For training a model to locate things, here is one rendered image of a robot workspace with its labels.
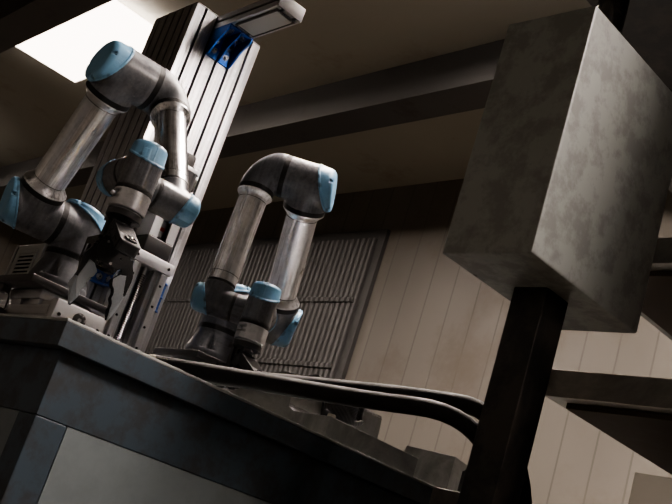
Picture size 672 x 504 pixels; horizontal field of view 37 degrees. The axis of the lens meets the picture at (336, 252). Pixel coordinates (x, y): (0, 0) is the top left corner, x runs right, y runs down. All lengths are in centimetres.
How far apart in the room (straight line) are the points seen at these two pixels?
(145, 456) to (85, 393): 14
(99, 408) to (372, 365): 479
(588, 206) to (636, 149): 16
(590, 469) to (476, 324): 118
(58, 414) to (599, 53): 92
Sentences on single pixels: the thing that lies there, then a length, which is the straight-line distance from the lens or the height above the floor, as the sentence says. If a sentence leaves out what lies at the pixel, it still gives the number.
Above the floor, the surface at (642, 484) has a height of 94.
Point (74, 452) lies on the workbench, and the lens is 142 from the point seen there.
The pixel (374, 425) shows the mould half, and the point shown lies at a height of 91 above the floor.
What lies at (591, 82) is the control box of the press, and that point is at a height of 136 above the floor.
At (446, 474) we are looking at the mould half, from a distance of 220.
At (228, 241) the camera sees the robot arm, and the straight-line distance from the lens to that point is 258.
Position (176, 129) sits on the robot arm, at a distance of 234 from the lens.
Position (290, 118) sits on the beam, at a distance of 580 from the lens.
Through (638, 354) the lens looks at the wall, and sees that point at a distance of 502.
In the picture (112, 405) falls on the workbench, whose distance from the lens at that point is 143.
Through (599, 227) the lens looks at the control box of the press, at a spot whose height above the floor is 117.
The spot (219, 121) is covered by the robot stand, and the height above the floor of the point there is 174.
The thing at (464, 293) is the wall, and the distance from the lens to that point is 585.
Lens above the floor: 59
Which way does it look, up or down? 17 degrees up
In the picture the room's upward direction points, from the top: 18 degrees clockwise
